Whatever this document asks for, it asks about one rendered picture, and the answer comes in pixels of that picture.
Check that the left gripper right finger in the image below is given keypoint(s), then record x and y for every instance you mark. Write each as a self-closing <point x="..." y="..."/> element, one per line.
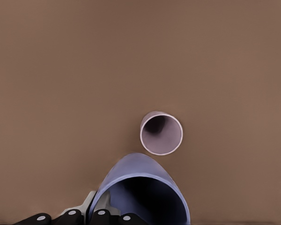
<point x="104" y="208"/>

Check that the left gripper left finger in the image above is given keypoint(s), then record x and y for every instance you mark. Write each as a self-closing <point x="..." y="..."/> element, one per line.
<point x="73" y="214"/>

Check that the purple cup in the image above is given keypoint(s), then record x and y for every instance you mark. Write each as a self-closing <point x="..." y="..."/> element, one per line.
<point x="135" y="167"/>

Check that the pink cup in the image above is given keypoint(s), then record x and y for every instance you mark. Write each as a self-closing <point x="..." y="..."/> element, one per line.
<point x="167" y="138"/>

